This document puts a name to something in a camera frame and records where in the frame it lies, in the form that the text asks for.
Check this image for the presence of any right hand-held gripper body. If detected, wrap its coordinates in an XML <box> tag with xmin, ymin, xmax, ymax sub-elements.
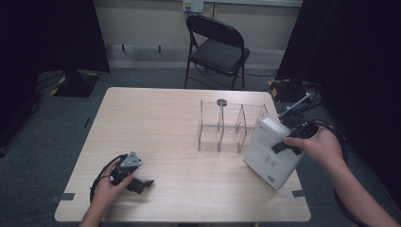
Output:
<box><xmin>278</xmin><ymin>93</ymin><xmax>320</xmax><ymax>139</ymax></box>

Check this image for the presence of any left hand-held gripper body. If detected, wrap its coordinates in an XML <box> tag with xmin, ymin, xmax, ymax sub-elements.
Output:
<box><xmin>110</xmin><ymin>150</ymin><xmax>143</xmax><ymax>189</ymax></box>

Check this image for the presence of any white and grey book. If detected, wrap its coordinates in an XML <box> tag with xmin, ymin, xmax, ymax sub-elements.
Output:
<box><xmin>242</xmin><ymin>113</ymin><xmax>305</xmax><ymax>191</ymax></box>

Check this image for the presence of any clear acrylic book rack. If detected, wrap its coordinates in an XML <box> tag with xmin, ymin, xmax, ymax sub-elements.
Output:
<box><xmin>197</xmin><ymin>99</ymin><xmax>270</xmax><ymax>155</ymax></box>

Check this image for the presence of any person's left hand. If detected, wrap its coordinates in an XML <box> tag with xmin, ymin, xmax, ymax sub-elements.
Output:
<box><xmin>90</xmin><ymin>158</ymin><xmax>135</xmax><ymax>210</ymax></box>

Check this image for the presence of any person's right hand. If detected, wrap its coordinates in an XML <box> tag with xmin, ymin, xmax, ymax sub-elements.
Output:
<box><xmin>283</xmin><ymin>126</ymin><xmax>345</xmax><ymax>172</ymax></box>

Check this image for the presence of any black stand base striped tape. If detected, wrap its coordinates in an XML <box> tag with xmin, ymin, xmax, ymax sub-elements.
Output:
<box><xmin>49</xmin><ymin>69</ymin><xmax>101</xmax><ymax>98</ymax></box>
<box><xmin>267</xmin><ymin>78</ymin><xmax>306</xmax><ymax>104</ymax></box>

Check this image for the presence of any black curtain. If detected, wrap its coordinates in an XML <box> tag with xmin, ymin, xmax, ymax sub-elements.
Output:
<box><xmin>275</xmin><ymin>0</ymin><xmax>401</xmax><ymax>211</ymax></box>
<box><xmin>0</xmin><ymin>0</ymin><xmax>112</xmax><ymax>150</ymax></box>

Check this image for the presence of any black folding chair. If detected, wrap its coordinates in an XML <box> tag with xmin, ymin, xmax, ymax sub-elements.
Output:
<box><xmin>183</xmin><ymin>14</ymin><xmax>252</xmax><ymax>91</ymax></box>

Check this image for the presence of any left hand-held gripper black cable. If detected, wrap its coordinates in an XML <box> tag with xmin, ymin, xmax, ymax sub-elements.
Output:
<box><xmin>89</xmin><ymin>153</ymin><xmax>129</xmax><ymax>204</ymax></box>

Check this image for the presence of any hand-held gripper black cable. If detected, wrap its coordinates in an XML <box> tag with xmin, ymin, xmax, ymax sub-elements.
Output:
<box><xmin>311</xmin><ymin>118</ymin><xmax>372</xmax><ymax>227</ymax></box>
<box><xmin>89</xmin><ymin>153</ymin><xmax>129</xmax><ymax>204</ymax></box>

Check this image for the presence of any right hand-held gripper black cable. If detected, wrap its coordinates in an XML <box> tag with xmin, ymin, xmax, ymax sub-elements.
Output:
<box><xmin>311</xmin><ymin>118</ymin><xmax>372</xmax><ymax>227</ymax></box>

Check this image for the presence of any white wall outlet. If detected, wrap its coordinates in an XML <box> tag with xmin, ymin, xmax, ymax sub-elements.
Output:
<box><xmin>182</xmin><ymin>0</ymin><xmax>205</xmax><ymax>14</ymax></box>

